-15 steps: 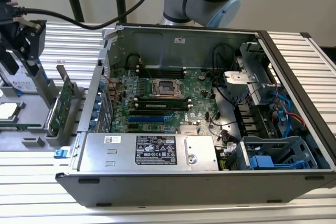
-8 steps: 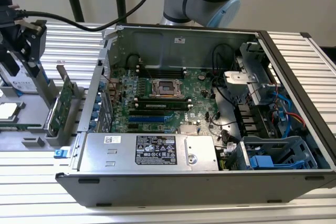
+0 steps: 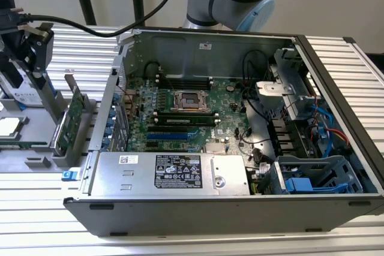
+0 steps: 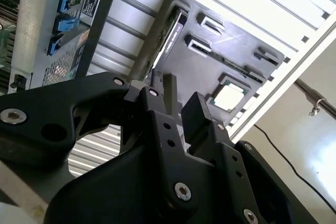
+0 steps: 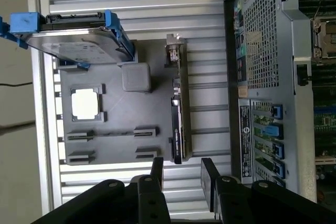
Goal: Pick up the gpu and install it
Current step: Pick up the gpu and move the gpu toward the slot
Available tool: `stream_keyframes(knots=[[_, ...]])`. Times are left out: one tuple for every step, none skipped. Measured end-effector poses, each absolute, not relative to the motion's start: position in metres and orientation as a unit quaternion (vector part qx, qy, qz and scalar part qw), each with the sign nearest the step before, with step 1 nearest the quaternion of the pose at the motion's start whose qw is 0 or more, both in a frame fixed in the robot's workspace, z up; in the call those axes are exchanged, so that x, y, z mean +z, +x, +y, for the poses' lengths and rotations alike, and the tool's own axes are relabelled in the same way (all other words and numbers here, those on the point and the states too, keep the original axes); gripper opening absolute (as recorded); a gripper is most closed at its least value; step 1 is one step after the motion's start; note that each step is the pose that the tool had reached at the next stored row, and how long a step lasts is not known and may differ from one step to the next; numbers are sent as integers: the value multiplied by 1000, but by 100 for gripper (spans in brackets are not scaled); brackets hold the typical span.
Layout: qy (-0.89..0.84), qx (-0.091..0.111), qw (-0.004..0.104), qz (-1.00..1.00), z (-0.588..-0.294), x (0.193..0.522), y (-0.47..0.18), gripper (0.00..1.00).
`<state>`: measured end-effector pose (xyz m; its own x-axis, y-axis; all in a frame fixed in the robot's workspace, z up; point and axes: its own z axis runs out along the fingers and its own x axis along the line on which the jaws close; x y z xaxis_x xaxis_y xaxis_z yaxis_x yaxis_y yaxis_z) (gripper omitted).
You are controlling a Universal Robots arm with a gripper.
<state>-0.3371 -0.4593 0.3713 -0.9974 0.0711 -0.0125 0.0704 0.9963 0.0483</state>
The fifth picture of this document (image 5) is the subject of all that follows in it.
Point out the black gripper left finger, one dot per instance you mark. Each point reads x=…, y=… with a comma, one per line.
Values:
x=152, y=203

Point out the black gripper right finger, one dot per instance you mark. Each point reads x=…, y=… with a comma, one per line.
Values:
x=231, y=203

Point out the green graphics card black shroud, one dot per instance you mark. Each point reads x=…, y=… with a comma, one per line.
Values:
x=177, y=129

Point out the grey parts rack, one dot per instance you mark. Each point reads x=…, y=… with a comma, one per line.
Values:
x=115, y=113

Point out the silver CPU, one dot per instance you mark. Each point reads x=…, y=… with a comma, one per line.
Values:
x=85, y=103

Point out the black open PC case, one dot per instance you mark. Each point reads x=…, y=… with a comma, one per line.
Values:
x=287, y=51

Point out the hard disk in blue carrier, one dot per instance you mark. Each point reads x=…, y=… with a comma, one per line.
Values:
x=78, y=45

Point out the CPU socket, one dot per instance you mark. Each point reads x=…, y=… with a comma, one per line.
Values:
x=317, y=48

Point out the CPU socket locking lever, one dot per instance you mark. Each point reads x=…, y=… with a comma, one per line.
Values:
x=320, y=5

